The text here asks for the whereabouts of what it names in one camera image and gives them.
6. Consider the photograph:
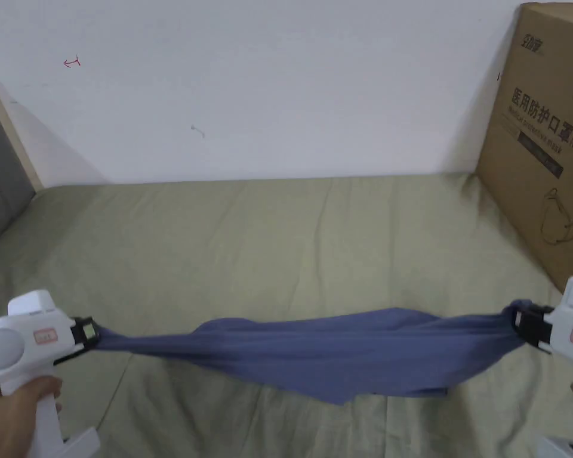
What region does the large brown cardboard carton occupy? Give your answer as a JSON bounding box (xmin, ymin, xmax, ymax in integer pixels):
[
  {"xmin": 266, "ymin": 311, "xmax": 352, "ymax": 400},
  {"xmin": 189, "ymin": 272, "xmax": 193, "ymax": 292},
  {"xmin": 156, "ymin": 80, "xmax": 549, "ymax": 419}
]
[{"xmin": 475, "ymin": 2, "xmax": 573, "ymax": 293}]

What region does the bed with pale green sheet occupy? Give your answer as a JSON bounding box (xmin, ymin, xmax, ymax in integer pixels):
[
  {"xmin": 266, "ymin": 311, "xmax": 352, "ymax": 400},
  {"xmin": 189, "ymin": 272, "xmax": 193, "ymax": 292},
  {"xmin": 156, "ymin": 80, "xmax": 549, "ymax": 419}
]
[{"xmin": 0, "ymin": 171, "xmax": 573, "ymax": 458}]

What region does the person's left hand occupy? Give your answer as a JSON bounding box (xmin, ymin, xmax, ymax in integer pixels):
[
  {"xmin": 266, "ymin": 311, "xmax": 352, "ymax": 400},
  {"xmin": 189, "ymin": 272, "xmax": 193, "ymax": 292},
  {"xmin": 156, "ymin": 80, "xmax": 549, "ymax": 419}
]
[{"xmin": 0, "ymin": 376, "xmax": 64, "ymax": 458}]

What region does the dark blue shirt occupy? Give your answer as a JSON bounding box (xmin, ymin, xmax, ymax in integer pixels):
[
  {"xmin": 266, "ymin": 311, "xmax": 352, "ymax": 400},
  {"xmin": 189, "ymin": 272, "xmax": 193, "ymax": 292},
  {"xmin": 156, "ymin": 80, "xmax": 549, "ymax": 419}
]
[{"xmin": 93, "ymin": 299, "xmax": 532, "ymax": 407}]

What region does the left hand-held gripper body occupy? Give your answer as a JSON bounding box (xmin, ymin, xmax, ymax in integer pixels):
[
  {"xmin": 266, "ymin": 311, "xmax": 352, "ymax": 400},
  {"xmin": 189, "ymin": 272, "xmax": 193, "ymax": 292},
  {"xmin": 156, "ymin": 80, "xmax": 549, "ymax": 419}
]
[{"xmin": 0, "ymin": 289, "xmax": 101, "ymax": 458}]

